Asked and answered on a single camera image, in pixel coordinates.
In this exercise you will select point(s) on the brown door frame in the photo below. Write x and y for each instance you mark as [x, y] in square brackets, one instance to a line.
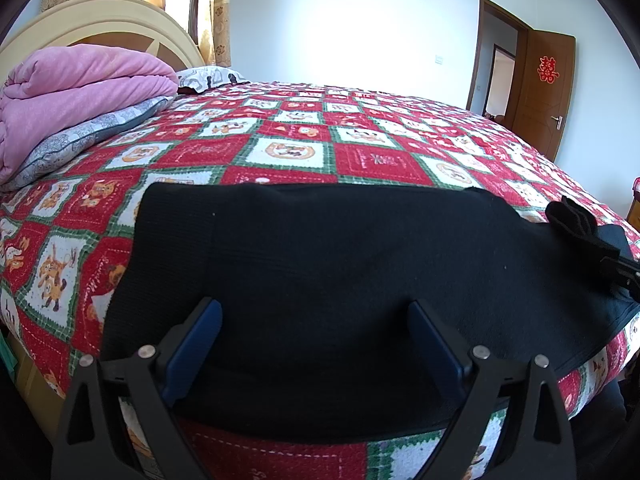
[475, 60]

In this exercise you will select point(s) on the brown wooden door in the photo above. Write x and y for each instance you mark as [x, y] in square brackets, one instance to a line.
[540, 110]

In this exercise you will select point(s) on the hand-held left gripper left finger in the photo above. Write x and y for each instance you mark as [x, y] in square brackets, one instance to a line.
[192, 355]

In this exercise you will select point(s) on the narrow yellow patterned curtain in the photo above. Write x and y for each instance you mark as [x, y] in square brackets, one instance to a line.
[220, 15]

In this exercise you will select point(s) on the black pants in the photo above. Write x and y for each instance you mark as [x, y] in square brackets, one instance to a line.
[325, 260]

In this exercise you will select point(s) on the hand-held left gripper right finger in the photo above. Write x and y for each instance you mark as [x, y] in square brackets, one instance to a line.
[437, 350]

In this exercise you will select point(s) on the red checkered printed bedsheet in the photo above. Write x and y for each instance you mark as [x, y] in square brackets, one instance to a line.
[375, 160]

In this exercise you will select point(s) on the cream wooden bed headboard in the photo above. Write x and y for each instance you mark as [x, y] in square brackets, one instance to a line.
[100, 17]

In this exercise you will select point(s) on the red paper door decoration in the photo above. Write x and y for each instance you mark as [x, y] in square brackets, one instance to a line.
[547, 69]

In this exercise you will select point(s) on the wooden bed side rail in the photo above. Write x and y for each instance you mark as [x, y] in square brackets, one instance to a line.
[35, 380]

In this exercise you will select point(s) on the pink folded quilt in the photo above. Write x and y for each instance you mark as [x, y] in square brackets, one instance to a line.
[75, 95]

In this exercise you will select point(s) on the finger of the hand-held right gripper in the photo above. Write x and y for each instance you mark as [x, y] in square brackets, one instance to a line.
[620, 272]

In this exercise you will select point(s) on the wooden dresser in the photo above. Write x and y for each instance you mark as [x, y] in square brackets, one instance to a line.
[634, 212]

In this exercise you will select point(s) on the white floral pillow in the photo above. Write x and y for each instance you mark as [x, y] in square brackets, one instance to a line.
[210, 77]

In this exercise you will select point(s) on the grey floral pillow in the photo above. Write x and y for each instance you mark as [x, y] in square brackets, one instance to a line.
[75, 140]

